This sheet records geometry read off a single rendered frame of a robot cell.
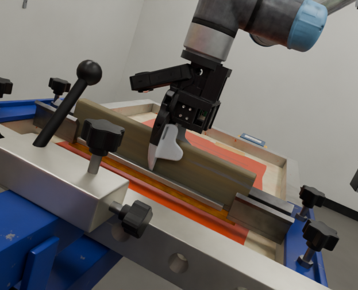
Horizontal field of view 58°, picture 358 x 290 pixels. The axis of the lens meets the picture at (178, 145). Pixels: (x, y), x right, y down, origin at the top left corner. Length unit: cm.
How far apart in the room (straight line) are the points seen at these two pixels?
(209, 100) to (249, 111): 373
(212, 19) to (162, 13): 411
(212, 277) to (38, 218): 17
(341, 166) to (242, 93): 147
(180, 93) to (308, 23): 22
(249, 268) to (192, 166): 26
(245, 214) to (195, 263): 23
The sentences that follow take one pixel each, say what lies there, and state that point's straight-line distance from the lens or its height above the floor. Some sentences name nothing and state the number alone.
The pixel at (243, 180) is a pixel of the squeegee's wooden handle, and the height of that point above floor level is 105.
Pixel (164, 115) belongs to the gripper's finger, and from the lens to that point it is 53.
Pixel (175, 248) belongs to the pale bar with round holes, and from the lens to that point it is 34.
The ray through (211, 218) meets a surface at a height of 96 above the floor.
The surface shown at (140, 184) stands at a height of 96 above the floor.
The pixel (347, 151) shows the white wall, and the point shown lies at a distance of 435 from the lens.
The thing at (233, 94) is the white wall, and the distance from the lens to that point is 428.
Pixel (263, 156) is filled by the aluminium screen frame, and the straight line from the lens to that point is 114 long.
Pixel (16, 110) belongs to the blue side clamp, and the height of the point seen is 100.
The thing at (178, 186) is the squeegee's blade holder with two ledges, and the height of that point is 99.
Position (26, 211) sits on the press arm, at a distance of 32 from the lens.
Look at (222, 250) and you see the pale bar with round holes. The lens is 35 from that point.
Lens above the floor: 121
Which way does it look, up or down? 16 degrees down
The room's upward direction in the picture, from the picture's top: 20 degrees clockwise
